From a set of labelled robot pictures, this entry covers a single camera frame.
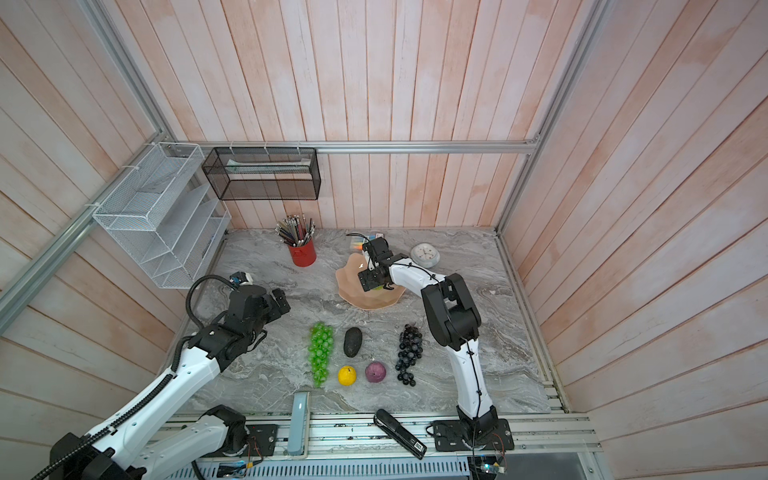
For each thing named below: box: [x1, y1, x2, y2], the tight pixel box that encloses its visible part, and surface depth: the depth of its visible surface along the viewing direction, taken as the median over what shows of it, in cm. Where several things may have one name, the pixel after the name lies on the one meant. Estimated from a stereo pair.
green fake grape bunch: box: [308, 322, 334, 388], surface depth 87 cm
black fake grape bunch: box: [395, 324, 424, 387], surface depth 86 cm
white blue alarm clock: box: [410, 242, 441, 269], surface depth 113 cm
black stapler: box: [373, 409, 427, 460], surface depth 73 cm
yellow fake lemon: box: [337, 365, 357, 386], surface depth 82 cm
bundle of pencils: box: [275, 213, 316, 247], surface depth 103 cm
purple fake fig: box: [365, 361, 387, 383], surface depth 82 cm
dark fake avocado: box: [343, 326, 363, 358], surface depth 89 cm
